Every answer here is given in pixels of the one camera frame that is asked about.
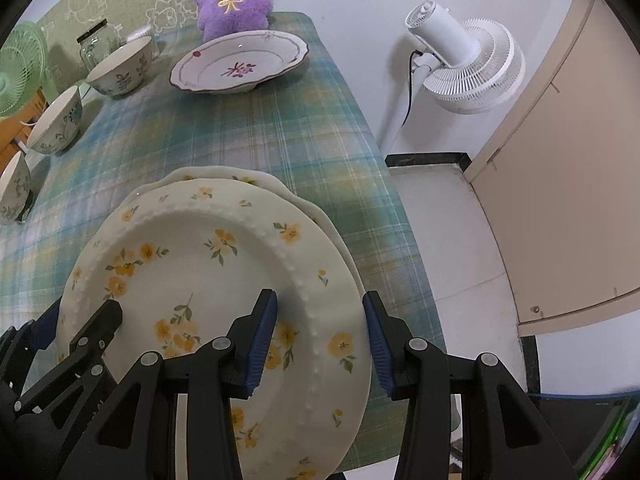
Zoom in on blue floral ceramic bowl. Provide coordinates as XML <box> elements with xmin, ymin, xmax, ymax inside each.
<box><xmin>0</xmin><ymin>151</ymin><xmax>33</xmax><ymax>225</ymax></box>
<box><xmin>26</xmin><ymin>85</ymin><xmax>83</xmax><ymax>156</ymax></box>
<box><xmin>85</xmin><ymin>36</ymin><xmax>155</xmax><ymax>98</ymax></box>

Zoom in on green desk fan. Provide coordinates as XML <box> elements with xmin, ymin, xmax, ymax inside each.
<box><xmin>0</xmin><ymin>21</ymin><xmax>51</xmax><ymax>118</ymax></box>

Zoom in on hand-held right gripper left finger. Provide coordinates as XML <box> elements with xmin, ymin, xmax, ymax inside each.
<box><xmin>57</xmin><ymin>289</ymin><xmax>278</xmax><ymax>480</ymax></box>

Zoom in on white standing fan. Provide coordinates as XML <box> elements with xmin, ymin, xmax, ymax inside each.
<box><xmin>377</xmin><ymin>0</ymin><xmax>527</xmax><ymax>153</ymax></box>

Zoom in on dark plastic bin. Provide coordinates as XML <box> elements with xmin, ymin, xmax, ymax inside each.
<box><xmin>527</xmin><ymin>391</ymin><xmax>637</xmax><ymax>480</ymax></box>

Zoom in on beaded yellow floral plate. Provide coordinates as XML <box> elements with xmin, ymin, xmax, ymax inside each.
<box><xmin>55</xmin><ymin>180</ymin><xmax>373</xmax><ymax>480</ymax></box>

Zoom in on scalloped yellow floral plate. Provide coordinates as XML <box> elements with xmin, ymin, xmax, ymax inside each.
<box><xmin>131</xmin><ymin>164</ymin><xmax>368</xmax><ymax>301</ymax></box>

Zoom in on wooden chair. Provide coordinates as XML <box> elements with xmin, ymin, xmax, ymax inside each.
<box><xmin>0</xmin><ymin>97</ymin><xmax>48</xmax><ymax>171</ymax></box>

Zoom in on beige door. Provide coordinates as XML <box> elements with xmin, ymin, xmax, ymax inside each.
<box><xmin>462</xmin><ymin>0</ymin><xmax>640</xmax><ymax>336</ymax></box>

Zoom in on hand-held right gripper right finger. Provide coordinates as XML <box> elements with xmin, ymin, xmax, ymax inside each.
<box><xmin>362</xmin><ymin>291</ymin><xmax>581</xmax><ymax>480</ymax></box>

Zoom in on purple flower white plate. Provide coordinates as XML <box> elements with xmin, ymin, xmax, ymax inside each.
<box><xmin>169</xmin><ymin>30</ymin><xmax>309</xmax><ymax>95</ymax></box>

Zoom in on black fan cable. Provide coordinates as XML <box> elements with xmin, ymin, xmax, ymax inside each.
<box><xmin>400</xmin><ymin>50</ymin><xmax>426</xmax><ymax>126</ymax></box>

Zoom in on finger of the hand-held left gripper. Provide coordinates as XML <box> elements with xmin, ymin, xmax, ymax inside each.
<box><xmin>0</xmin><ymin>304</ymin><xmax>62</xmax><ymax>392</ymax></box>
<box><xmin>15</xmin><ymin>301</ymin><xmax>124</xmax><ymax>443</ymax></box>

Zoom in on purple plush toy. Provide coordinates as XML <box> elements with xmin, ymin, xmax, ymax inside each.
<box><xmin>192</xmin><ymin>0</ymin><xmax>273</xmax><ymax>45</ymax></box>

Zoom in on glass jar with dark lid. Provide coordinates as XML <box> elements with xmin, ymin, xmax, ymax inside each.
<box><xmin>76</xmin><ymin>18</ymin><xmax>121</xmax><ymax>73</ymax></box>

